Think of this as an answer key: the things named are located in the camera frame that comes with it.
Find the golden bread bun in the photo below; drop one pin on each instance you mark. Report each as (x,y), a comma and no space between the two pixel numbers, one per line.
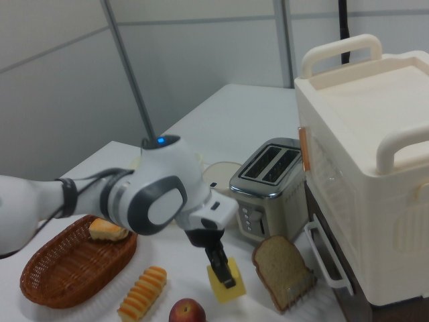
(105,229)

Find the red apple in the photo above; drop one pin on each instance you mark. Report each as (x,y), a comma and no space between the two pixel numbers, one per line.
(187,312)

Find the brown wicker basket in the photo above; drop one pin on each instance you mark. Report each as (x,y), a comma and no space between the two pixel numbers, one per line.
(67,268)

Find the black pole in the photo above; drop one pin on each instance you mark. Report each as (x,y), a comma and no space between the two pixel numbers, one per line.
(344,30)

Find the small white lidded bin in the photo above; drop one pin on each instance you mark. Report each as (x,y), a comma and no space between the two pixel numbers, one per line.
(221,171)

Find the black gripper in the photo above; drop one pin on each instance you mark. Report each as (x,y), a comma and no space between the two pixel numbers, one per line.
(206,238)

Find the orange striped bread roll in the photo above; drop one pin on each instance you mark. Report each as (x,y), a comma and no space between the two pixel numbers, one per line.
(144,292)

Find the cream and chrome toaster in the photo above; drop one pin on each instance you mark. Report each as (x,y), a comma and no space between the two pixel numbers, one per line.
(268,198)

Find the white oven appliance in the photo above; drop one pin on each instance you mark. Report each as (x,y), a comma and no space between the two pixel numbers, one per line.
(362,151)

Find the yellow cube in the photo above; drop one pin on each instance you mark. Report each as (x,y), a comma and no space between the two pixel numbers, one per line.
(231,295)

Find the dark brown drawer base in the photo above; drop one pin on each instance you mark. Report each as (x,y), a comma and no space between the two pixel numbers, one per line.
(368,312)

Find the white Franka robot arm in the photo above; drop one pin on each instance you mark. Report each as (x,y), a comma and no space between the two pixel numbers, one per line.
(161,188)

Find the brown bread slice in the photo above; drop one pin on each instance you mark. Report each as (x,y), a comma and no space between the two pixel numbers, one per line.
(278,268)

